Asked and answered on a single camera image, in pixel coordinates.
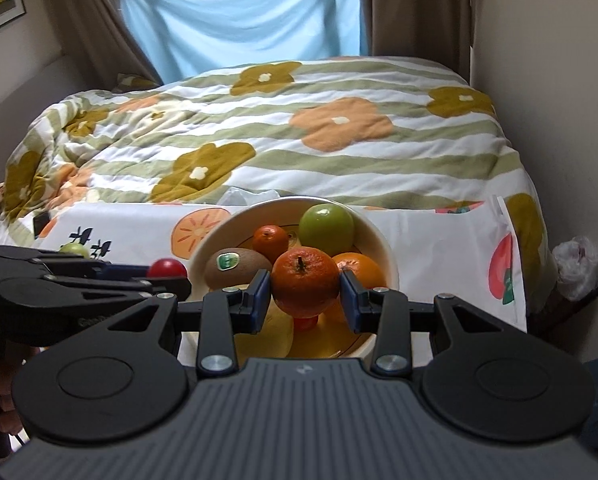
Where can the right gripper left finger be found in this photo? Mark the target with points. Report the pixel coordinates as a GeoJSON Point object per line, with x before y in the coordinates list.
{"type": "Point", "coordinates": [221, 315]}

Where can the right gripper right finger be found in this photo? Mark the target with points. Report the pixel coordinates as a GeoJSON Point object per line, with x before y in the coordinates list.
{"type": "Point", "coordinates": [388, 314]}

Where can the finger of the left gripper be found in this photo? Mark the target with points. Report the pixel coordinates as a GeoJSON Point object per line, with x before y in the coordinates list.
{"type": "Point", "coordinates": [93, 269]}
{"type": "Point", "coordinates": [179, 287]}

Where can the small green apple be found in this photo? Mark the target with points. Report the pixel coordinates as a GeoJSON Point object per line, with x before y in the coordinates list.
{"type": "Point", "coordinates": [75, 248]}

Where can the red cherry tomato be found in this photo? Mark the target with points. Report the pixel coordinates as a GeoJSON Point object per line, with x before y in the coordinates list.
{"type": "Point", "coordinates": [167, 268]}

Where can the brown kiwi with sticker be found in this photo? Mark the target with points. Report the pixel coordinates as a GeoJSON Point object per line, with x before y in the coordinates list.
{"type": "Point", "coordinates": [233, 266]}

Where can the large orange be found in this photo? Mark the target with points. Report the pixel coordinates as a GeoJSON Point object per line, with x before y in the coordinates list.
{"type": "Point", "coordinates": [365, 269]}

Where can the yellow pear apple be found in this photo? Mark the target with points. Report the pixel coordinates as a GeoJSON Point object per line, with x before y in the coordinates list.
{"type": "Point", "coordinates": [273, 341]}

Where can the small mandarin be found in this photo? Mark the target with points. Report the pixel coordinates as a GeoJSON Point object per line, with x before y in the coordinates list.
{"type": "Point", "coordinates": [271, 241]}

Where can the large green apple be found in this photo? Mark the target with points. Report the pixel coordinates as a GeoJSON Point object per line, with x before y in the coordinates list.
{"type": "Point", "coordinates": [328, 227]}

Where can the small tangerine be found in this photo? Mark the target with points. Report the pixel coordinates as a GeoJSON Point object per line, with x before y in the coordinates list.
{"type": "Point", "coordinates": [303, 324]}

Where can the person's left hand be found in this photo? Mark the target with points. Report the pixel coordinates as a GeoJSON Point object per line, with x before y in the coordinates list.
{"type": "Point", "coordinates": [12, 359]}

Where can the black smartphone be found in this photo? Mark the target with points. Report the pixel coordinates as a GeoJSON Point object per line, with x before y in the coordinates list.
{"type": "Point", "coordinates": [40, 220]}

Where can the cream yellow cartoon bowl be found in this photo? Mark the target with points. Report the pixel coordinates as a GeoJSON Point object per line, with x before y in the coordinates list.
{"type": "Point", "coordinates": [331, 338]}

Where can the white fruit print cloth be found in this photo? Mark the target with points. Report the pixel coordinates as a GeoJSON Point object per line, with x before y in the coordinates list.
{"type": "Point", "coordinates": [472, 255]}

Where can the floral striped duvet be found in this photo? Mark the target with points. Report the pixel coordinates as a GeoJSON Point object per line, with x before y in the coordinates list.
{"type": "Point", "coordinates": [394, 133]}

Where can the white plastic bag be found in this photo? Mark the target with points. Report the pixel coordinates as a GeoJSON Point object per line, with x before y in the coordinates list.
{"type": "Point", "coordinates": [577, 267]}

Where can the brown left curtain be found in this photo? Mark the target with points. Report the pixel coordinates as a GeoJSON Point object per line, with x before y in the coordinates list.
{"type": "Point", "coordinates": [93, 35]}

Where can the brown curtain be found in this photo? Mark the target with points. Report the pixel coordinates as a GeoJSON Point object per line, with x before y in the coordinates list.
{"type": "Point", "coordinates": [438, 30]}
{"type": "Point", "coordinates": [93, 35]}

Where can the light blue window cloth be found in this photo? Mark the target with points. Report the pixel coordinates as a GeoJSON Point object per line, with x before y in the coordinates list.
{"type": "Point", "coordinates": [184, 38]}

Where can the brown right curtain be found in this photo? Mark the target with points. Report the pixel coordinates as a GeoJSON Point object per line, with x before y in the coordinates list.
{"type": "Point", "coordinates": [438, 30]}

